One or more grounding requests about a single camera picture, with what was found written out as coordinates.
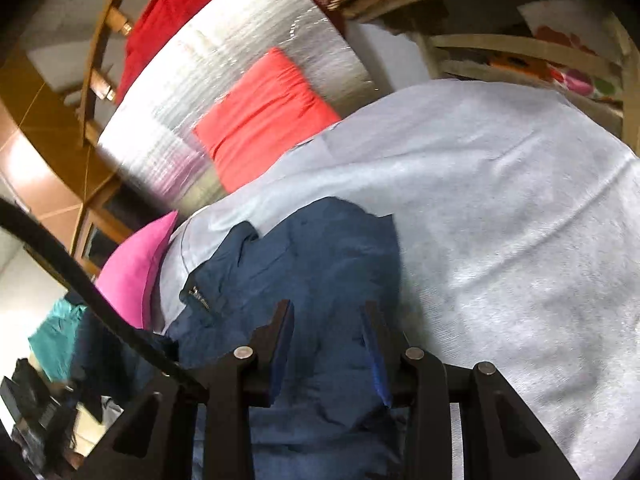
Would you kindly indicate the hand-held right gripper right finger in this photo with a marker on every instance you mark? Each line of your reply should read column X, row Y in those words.
column 374, row 355

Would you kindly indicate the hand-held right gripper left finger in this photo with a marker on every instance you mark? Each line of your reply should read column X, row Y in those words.
column 280, row 345

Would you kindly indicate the navy blue jacket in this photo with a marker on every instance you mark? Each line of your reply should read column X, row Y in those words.
column 310, row 270

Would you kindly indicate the pink cloth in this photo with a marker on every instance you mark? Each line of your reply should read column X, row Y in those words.
column 132, row 280

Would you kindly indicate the wooden cabinet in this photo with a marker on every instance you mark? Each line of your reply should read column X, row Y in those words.
column 102, row 225

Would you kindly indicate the teal cloth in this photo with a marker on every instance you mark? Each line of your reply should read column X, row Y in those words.
column 55, row 335

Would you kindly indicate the coral red folded cloth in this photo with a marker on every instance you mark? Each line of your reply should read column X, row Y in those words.
column 262, row 120

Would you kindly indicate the dark clutter pile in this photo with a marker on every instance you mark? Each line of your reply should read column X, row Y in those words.
column 35, row 410

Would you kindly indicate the silver foil mat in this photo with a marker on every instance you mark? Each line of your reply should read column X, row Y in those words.
column 210, row 90

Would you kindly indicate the wooden chair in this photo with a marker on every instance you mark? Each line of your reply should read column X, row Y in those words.
column 107, row 55

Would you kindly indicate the pale wooden rack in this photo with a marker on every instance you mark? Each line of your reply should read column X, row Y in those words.
column 525, row 50

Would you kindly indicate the colourful printed sheet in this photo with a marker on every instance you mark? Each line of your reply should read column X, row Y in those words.
column 570, row 45

